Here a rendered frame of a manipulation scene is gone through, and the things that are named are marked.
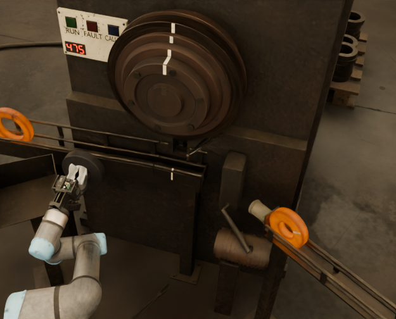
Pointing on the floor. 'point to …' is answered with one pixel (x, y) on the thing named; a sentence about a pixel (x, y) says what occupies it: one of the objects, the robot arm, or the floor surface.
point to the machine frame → (265, 140)
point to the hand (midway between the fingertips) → (82, 165)
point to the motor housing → (225, 269)
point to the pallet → (348, 64)
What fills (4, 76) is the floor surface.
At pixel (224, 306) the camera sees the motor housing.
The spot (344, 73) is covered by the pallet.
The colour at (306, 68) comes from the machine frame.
